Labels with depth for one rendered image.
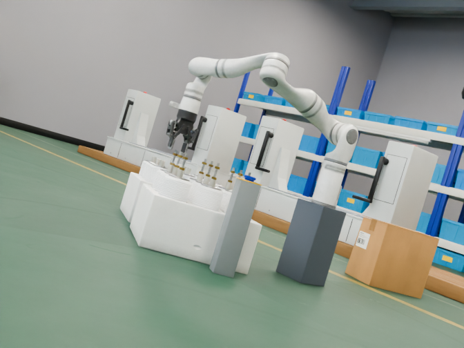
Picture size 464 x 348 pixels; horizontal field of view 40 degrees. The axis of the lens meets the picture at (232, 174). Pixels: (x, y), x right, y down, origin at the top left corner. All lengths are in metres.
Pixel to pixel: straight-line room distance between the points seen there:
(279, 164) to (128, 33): 4.60
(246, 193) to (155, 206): 0.31
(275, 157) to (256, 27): 5.63
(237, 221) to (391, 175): 2.28
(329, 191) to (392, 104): 9.92
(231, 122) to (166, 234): 3.53
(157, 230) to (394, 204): 2.29
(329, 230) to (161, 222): 0.68
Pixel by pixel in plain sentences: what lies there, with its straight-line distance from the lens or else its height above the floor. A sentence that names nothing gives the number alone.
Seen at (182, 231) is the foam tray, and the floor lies 0.09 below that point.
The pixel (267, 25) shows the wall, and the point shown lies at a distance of 10.62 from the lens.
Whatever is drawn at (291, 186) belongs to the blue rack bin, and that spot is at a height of 0.32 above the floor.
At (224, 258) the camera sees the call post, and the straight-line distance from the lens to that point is 2.07.
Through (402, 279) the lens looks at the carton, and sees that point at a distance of 3.15.
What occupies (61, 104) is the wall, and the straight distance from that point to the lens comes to 8.73.
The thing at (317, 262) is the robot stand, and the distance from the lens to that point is 2.48.
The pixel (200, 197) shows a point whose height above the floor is 0.21.
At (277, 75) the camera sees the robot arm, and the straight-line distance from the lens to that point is 2.24.
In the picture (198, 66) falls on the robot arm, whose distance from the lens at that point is 2.41.
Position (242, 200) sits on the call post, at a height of 0.25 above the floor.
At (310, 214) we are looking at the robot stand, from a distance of 2.45.
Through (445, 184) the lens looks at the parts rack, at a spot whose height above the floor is 0.80.
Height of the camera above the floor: 0.35
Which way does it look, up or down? 1 degrees down
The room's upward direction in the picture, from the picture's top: 17 degrees clockwise
